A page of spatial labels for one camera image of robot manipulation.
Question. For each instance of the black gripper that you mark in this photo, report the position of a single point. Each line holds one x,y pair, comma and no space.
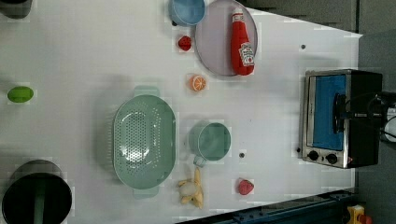
378,108

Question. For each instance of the blue oven door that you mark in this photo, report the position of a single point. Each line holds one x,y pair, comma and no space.
321,94

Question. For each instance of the black silver toaster oven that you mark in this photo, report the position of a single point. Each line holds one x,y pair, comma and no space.
361,136

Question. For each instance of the yellow red object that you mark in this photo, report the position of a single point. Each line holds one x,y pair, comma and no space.
358,216

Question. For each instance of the red plush ketchup bottle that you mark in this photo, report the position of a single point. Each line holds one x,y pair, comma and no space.
242,54

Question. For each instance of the pink strawberry toy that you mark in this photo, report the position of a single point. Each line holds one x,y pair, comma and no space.
245,186

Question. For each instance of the green mug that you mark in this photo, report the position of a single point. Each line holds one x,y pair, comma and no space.
209,141

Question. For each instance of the grey round plate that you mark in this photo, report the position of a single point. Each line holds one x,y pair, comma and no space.
214,33

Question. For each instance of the orange slice toy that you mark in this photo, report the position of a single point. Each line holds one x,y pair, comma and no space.
197,83

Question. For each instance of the peeled banana toy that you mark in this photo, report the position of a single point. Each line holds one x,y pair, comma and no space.
191,190

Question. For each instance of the dark red strawberry toy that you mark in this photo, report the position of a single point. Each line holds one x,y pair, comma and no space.
184,43

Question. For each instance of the blue mug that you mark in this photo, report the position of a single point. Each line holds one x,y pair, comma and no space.
186,12

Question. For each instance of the green oval colander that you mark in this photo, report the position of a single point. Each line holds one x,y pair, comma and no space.
144,142

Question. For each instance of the green lime toy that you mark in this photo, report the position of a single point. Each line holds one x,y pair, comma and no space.
20,94

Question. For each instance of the blue metal frame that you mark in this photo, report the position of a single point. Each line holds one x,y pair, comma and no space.
326,208

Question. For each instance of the black cylinder post near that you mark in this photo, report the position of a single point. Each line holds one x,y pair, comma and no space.
37,194

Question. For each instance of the black cylinder post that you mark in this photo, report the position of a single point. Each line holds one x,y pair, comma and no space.
15,9
37,194

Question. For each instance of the black cylinder post far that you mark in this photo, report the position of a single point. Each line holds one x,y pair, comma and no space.
15,9

